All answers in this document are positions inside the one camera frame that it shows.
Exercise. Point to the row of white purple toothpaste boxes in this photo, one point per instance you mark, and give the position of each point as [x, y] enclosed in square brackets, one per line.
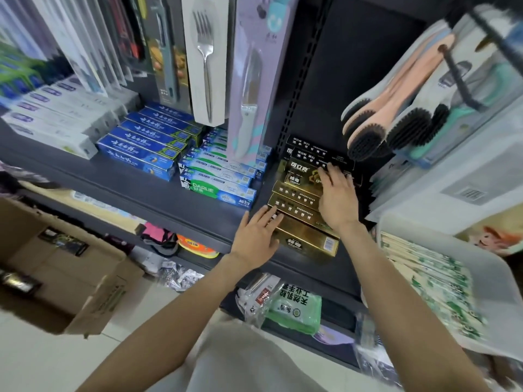
[61, 114]

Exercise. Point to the stack of green white toothpaste boxes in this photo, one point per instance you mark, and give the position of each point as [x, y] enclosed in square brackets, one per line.
[220, 179]

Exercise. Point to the person's right thumb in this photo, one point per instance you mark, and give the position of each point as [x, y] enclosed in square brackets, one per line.
[322, 193]

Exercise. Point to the orange packet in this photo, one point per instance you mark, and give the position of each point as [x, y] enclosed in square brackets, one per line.
[197, 246]

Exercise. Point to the pile of green-print chopstick packs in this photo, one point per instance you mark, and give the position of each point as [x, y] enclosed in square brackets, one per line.
[437, 281]

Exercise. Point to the clear plastic bags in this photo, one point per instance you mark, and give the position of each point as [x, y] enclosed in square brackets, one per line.
[374, 347]

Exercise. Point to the pink brush pack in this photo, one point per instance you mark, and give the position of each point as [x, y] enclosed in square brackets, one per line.
[388, 106]

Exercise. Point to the row of hanging utensil packs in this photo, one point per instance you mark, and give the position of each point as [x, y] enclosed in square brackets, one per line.
[73, 36]

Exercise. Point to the brown cardboard box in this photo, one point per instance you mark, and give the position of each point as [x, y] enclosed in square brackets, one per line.
[69, 277]

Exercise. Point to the gold toothpaste box black label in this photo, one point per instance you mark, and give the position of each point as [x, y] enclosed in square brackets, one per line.
[300, 175]

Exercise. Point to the person's right forearm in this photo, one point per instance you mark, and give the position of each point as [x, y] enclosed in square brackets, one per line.
[400, 314]

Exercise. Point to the silver foil packets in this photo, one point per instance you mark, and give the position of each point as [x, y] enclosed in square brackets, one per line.
[179, 275]

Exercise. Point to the person's left hand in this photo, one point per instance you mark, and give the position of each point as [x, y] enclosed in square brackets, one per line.
[252, 242]

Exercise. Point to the cartoon-print packet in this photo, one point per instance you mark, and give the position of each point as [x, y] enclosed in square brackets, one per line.
[492, 236]

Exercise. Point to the row of dark blue toothpaste boxes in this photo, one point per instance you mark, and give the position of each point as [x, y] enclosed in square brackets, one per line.
[149, 144]

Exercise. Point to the person's left little finger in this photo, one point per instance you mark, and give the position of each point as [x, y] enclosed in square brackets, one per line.
[246, 219]

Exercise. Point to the person's left forearm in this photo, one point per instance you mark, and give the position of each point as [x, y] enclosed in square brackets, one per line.
[171, 330]

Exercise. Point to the clear bag with red label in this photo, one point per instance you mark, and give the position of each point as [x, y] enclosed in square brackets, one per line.
[255, 298]

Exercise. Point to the pink black packet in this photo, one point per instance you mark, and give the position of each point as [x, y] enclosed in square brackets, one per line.
[157, 234]

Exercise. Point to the black slotted shelf upright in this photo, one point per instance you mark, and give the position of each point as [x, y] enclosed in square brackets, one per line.
[304, 73]

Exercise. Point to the black display hook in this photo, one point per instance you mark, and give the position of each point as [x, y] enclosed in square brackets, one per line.
[459, 79]

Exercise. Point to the packaged grey peeler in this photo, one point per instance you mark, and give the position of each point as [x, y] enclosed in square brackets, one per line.
[165, 48]

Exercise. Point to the green glove pack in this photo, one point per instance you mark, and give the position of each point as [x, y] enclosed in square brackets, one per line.
[294, 308]

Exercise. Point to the group of black toothpaste boxes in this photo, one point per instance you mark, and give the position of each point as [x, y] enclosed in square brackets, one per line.
[314, 148]

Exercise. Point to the plain gold toothpaste box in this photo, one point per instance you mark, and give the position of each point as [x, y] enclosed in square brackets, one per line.
[307, 240]

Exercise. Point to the teal brush pack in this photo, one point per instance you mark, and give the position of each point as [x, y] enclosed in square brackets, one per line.
[461, 106]

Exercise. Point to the person's white shirt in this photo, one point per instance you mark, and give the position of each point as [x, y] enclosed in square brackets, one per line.
[241, 359]

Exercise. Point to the pile of blue green boxes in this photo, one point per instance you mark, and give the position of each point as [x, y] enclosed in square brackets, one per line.
[18, 75]

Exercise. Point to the clear plastic storage bin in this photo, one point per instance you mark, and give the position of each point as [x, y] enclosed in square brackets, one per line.
[482, 191]

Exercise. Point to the packaged steel fork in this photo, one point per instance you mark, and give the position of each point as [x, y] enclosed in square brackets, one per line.
[206, 57]

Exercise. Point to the person's right hand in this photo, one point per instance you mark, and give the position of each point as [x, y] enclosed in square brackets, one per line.
[338, 200]

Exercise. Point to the black shelf back panel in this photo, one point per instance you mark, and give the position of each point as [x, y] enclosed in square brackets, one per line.
[363, 65]

